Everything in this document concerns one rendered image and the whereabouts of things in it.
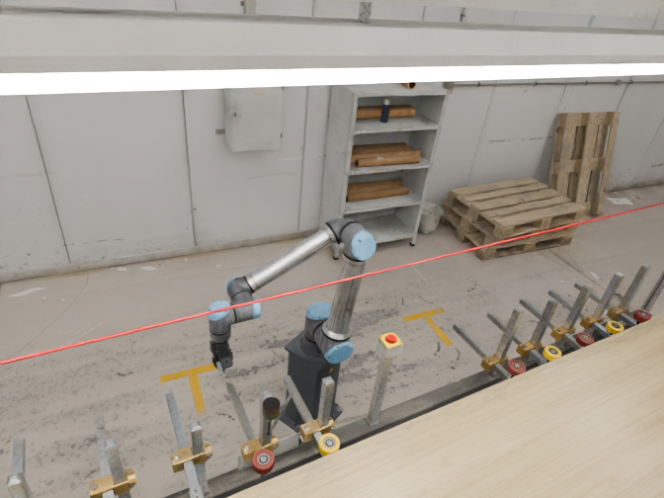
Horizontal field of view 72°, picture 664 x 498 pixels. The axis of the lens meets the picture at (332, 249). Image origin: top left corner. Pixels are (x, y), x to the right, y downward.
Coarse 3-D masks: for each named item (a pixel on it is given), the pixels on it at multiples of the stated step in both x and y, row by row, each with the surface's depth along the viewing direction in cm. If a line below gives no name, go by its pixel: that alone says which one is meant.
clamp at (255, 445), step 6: (258, 438) 177; (276, 438) 178; (246, 444) 175; (252, 444) 175; (258, 444) 175; (270, 444) 176; (276, 444) 177; (252, 450) 173; (258, 450) 173; (270, 450) 177; (246, 456) 172; (252, 456) 174
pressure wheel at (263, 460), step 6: (264, 450) 169; (258, 456) 167; (264, 456) 167; (270, 456) 167; (252, 462) 166; (258, 462) 165; (264, 462) 166; (270, 462) 165; (258, 468) 164; (264, 468) 164; (270, 468) 165
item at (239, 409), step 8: (232, 384) 198; (232, 392) 195; (232, 400) 192; (240, 400) 192; (240, 408) 189; (240, 416) 186; (240, 424) 186; (248, 424) 183; (248, 432) 180; (248, 440) 177
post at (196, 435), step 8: (192, 424) 153; (200, 424) 154; (192, 432) 151; (200, 432) 153; (192, 440) 154; (200, 440) 156; (192, 448) 158; (200, 448) 158; (200, 464) 163; (200, 472) 165; (200, 480) 168
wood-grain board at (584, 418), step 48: (624, 336) 244; (528, 384) 209; (576, 384) 212; (624, 384) 215; (384, 432) 181; (432, 432) 183; (480, 432) 186; (528, 432) 188; (576, 432) 190; (624, 432) 192; (288, 480) 161; (336, 480) 163; (384, 480) 165; (432, 480) 166; (480, 480) 168; (528, 480) 170; (576, 480) 172; (624, 480) 174
